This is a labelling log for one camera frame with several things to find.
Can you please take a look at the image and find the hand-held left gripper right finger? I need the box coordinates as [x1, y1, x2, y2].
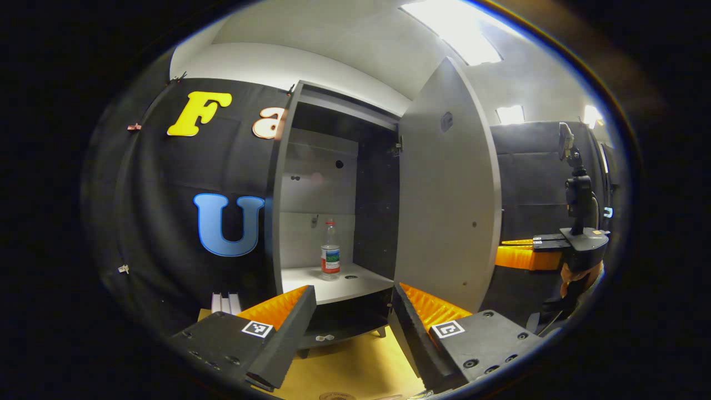
[389, 282, 546, 395]

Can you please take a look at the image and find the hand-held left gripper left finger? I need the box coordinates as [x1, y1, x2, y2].
[167, 284, 317, 392]

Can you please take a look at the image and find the beige cabinet door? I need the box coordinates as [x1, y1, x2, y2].
[393, 56, 503, 314]

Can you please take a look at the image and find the clear plastic bottle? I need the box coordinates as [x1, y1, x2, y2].
[321, 219, 342, 280]

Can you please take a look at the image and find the grey cabinet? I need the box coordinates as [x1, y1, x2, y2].
[266, 79, 403, 359]

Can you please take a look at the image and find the black backdrop cloth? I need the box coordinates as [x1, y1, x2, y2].
[81, 75, 289, 334]
[480, 119, 612, 328]

